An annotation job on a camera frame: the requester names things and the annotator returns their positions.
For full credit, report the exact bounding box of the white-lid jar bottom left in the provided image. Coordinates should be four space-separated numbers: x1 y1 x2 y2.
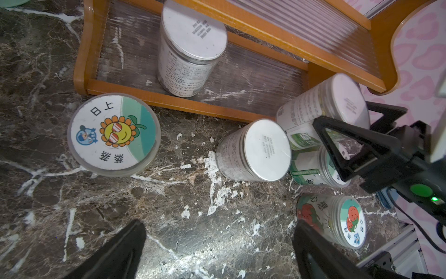
157 1 228 98

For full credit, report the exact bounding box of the green label jar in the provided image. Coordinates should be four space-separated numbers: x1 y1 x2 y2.
276 73 371 151

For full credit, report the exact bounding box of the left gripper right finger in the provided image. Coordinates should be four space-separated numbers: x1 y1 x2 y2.
293 220 371 279

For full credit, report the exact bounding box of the green leaf lid seed jar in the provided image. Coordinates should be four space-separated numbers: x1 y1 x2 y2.
289 145 351 188

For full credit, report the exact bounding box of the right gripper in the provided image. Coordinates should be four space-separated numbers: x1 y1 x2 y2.
313 101 446 223

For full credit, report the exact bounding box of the tall white-lid seed jar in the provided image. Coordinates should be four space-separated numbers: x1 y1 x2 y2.
216 119 292 182

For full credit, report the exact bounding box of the sunflower lid seed jar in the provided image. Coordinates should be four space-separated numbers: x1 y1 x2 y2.
67 93 161 177

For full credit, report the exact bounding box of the tomato lid seed jar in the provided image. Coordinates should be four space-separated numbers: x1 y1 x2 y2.
296 193 367 249

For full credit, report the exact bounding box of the blue wallet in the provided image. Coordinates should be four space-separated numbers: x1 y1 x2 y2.
376 187 398 209

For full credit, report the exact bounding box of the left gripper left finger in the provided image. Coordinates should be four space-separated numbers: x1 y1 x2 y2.
65 219 146 279

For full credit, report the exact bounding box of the wooden three-tier shelf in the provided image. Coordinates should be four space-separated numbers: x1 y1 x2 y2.
73 1 428 122

